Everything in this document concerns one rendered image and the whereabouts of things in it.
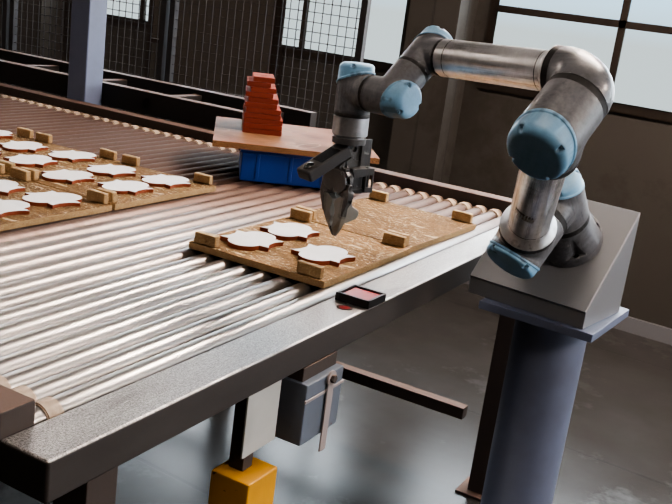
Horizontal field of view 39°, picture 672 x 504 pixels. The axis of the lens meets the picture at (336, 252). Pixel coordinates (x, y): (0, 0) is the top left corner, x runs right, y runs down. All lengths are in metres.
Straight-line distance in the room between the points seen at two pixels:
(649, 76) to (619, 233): 2.80
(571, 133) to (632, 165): 3.42
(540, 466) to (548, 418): 0.12
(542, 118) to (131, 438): 0.82
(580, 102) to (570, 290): 0.61
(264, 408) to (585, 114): 0.73
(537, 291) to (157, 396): 1.03
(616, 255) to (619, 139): 2.88
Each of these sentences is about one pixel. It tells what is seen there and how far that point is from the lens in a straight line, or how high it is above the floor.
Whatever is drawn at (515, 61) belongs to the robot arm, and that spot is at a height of 1.42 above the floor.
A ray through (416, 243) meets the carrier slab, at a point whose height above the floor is 0.94.
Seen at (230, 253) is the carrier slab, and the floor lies 0.94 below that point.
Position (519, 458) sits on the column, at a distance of 2.30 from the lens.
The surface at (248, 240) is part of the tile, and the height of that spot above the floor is 0.95.
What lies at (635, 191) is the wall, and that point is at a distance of 5.02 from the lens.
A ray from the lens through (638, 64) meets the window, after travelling 4.97.
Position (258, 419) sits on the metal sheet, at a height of 0.79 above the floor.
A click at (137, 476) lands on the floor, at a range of 3.02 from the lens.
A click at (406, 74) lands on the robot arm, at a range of 1.89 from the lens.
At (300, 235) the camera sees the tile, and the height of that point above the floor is 0.95.
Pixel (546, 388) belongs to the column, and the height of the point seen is 0.69.
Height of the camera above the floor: 1.50
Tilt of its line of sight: 15 degrees down
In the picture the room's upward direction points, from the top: 8 degrees clockwise
